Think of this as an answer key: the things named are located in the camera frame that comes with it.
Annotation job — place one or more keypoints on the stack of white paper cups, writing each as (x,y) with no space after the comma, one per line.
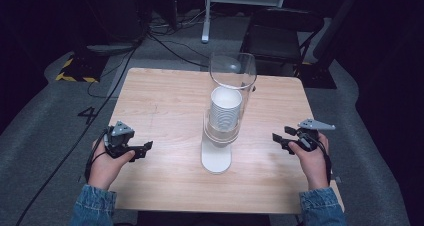
(225,110)

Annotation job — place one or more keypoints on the clear tube cup dispenser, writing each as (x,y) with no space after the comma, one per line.
(216,152)

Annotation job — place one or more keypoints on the dark metal stand with base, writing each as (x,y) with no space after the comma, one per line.
(321,62)

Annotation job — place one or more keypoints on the person's right hand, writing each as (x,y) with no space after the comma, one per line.
(312,162)

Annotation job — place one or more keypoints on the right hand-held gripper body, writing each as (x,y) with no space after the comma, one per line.
(309,135)

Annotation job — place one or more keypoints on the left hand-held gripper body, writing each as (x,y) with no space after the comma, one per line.
(117,140)

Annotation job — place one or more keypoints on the black chair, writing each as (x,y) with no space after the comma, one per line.
(273,39)

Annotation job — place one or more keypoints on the person's left hand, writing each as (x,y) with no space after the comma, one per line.
(107,167)

